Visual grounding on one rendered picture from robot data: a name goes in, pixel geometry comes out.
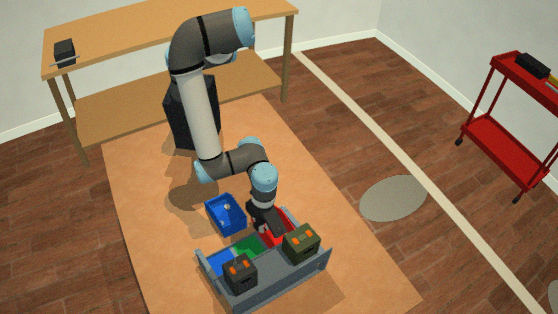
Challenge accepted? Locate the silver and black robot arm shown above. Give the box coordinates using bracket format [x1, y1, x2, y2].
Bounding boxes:
[165, 6, 279, 209]

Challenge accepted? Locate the red bin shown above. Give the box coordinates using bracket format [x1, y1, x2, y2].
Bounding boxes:
[259, 205, 295, 248]

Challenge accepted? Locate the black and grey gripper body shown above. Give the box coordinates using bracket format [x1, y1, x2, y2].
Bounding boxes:
[245, 199, 273, 226]

